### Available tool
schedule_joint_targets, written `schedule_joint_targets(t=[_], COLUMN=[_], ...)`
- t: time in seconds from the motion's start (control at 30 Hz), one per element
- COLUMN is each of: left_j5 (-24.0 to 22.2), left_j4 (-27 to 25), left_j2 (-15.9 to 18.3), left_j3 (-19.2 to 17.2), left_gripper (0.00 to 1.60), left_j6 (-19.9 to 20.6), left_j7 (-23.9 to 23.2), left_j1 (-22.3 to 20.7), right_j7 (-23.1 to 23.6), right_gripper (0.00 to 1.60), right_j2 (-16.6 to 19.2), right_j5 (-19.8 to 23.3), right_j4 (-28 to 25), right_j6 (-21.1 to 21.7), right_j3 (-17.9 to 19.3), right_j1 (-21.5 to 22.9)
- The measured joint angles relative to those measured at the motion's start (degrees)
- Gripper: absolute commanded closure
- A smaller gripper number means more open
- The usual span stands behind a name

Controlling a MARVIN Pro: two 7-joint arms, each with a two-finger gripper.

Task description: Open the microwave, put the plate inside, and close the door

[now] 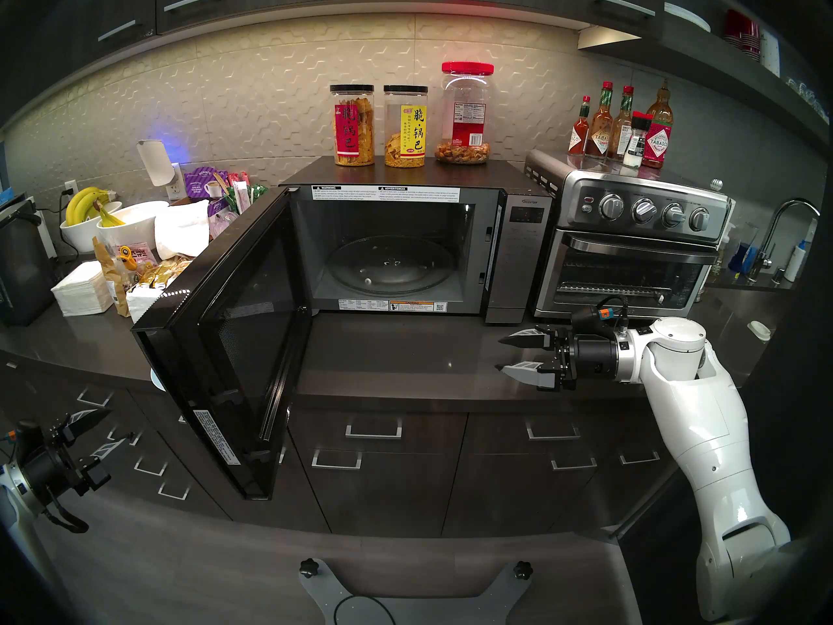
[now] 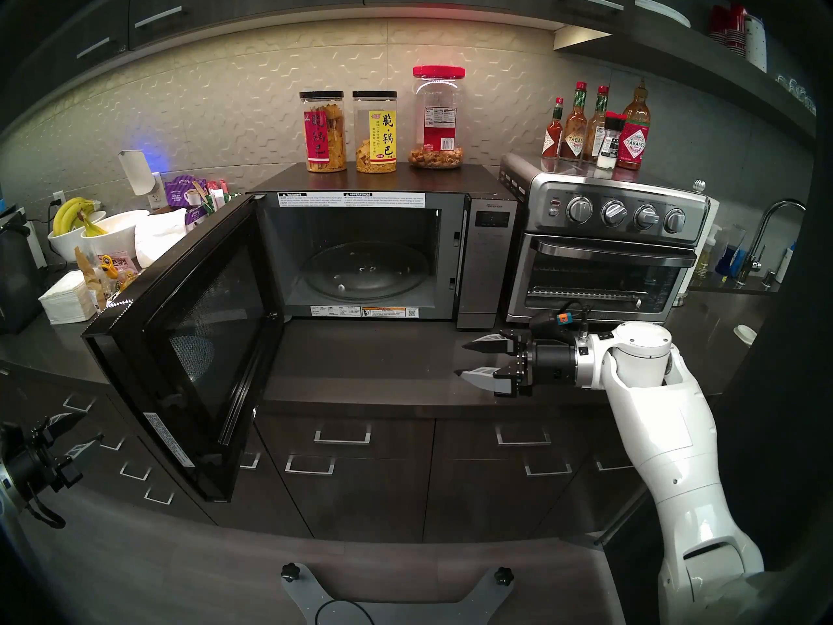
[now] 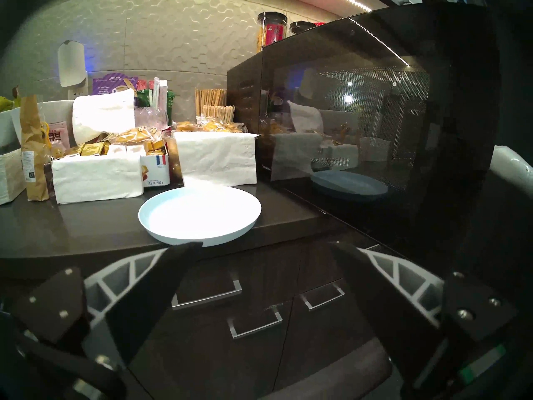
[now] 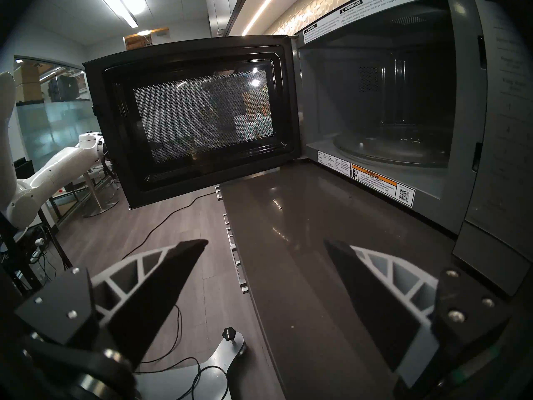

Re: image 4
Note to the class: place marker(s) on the glass microwave turntable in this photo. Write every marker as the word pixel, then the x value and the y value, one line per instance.
pixel 387 151

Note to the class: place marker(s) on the dark upper cabinet unit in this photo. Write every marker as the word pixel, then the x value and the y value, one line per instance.
pixel 220 7

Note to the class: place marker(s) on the ceiling light panel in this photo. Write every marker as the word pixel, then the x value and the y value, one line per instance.
pixel 120 5

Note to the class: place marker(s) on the black equipment rack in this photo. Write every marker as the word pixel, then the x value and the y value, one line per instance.
pixel 21 261

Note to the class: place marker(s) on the brown cardboard box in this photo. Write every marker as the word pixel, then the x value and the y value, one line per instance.
pixel 145 38

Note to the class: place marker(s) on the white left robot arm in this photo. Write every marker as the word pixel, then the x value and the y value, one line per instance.
pixel 50 174

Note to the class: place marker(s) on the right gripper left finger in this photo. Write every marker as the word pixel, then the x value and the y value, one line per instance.
pixel 141 295

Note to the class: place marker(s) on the silver pedestal table base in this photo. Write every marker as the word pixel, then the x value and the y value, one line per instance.
pixel 98 205

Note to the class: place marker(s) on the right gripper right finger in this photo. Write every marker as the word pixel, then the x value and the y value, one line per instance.
pixel 374 307

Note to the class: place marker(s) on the black glass microwave door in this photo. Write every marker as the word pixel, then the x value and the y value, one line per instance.
pixel 200 111

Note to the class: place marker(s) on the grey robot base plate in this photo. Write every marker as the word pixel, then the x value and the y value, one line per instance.
pixel 216 361

